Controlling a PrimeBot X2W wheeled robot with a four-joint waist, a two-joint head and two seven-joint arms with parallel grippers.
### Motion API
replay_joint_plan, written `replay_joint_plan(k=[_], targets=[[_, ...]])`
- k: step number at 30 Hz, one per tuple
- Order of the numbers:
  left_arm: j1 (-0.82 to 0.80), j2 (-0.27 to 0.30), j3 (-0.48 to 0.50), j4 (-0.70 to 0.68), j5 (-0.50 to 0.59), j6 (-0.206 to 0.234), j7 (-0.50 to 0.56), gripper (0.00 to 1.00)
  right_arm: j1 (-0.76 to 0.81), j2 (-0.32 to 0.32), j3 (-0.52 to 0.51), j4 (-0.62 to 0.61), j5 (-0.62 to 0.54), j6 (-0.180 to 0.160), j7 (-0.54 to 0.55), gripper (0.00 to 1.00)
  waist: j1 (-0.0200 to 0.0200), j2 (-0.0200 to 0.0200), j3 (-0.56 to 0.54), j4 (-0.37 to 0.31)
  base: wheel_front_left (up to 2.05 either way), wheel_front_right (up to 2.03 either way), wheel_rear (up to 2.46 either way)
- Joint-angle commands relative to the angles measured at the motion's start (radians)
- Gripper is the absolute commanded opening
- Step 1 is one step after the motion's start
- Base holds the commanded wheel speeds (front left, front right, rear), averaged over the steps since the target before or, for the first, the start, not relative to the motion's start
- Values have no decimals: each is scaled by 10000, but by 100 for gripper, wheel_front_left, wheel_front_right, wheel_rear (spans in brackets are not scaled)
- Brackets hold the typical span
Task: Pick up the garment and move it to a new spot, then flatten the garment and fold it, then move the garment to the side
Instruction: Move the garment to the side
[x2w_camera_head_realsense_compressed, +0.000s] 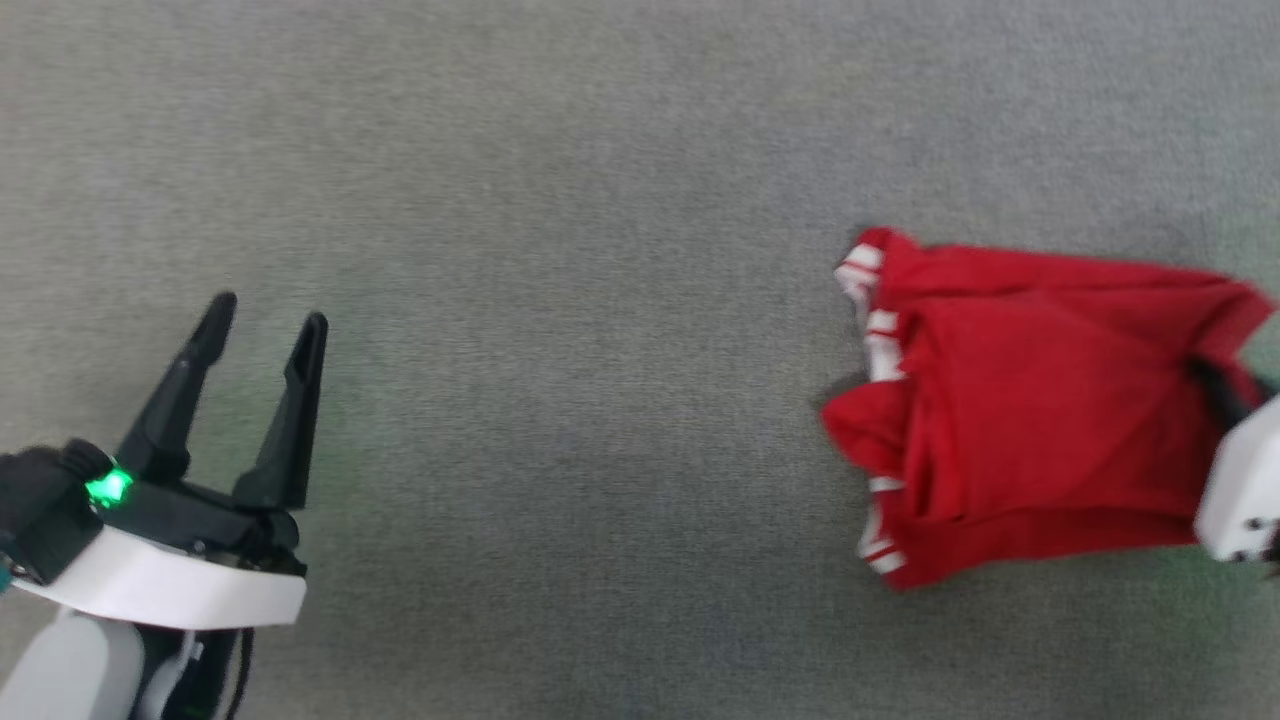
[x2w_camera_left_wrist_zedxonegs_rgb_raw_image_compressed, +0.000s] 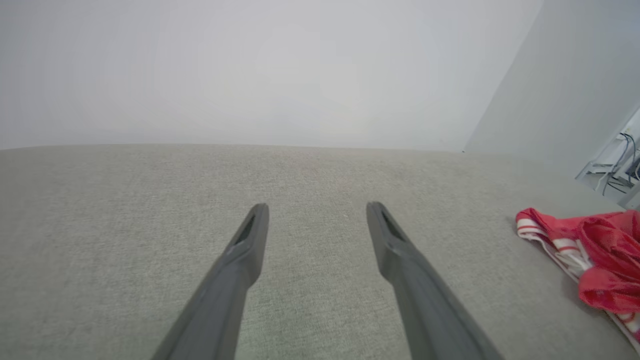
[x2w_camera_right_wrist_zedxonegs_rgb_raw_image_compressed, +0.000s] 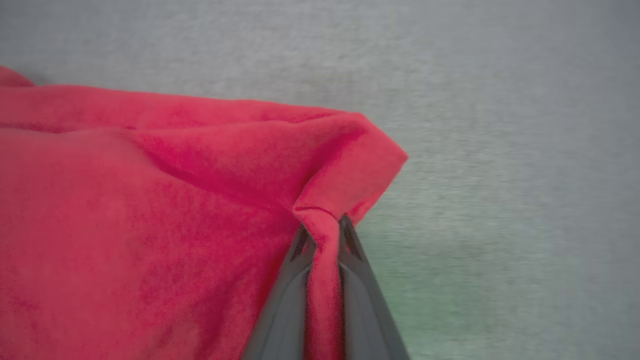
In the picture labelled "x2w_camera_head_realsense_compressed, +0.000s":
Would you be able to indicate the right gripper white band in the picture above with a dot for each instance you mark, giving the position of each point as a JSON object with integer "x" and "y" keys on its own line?
{"x": 1245, "y": 490}

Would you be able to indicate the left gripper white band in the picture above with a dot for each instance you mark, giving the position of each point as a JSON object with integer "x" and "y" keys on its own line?
{"x": 170, "y": 580}

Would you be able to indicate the red basketball jersey white trim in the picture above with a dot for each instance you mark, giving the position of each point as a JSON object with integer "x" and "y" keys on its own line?
{"x": 1030, "y": 400}

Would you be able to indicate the grey fabric sofa seat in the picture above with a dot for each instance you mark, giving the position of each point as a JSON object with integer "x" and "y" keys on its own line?
{"x": 500, "y": 200}

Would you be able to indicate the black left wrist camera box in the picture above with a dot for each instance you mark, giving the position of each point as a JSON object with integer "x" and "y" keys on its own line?
{"x": 45, "y": 510}

